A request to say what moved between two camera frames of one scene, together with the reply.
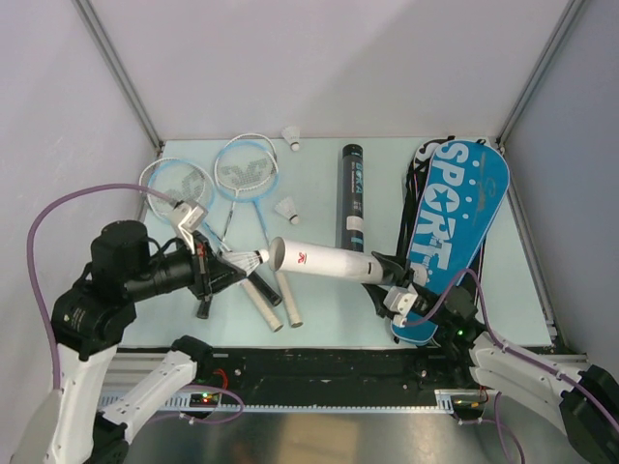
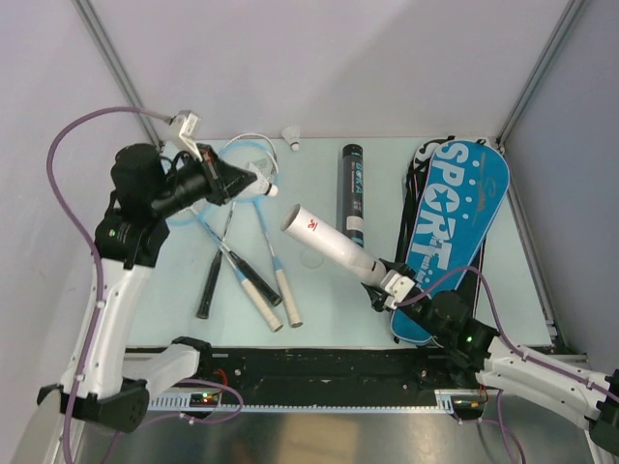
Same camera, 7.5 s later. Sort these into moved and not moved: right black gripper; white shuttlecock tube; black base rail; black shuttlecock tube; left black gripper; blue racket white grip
Moved: white shuttlecock tube; left black gripper
Not moved: black shuttlecock tube; right black gripper; blue racket white grip; black base rail
